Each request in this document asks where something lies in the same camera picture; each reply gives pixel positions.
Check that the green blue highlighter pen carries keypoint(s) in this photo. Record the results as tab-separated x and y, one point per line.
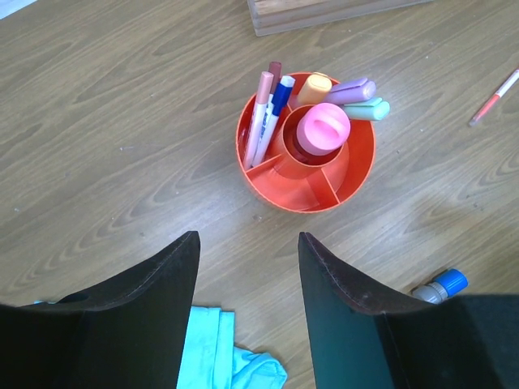
372	110

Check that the brown cap white marker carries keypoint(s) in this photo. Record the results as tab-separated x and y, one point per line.
275	69

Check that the purple highlighter pen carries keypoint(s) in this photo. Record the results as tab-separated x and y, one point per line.
350	92

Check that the pink cap white marker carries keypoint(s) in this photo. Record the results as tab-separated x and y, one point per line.
261	102

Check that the wooden clothes rack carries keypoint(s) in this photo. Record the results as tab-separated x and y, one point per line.
271	16

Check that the teal folded cloth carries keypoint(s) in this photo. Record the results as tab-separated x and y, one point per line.
227	352

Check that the orange transparent pen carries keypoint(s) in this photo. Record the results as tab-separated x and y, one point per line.
494	98

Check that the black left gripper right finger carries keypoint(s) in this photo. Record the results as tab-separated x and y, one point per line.
364	334

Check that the orange round desk organizer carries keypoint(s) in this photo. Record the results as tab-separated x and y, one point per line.
285	183

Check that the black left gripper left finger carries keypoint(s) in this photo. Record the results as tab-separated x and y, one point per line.
36	337

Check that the blue cap white marker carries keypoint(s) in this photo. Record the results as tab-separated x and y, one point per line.
279	102

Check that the orange pink highlighter pen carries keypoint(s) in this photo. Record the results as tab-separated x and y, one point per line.
314	90

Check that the grey blue cylinder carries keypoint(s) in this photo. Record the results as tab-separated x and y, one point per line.
444	286

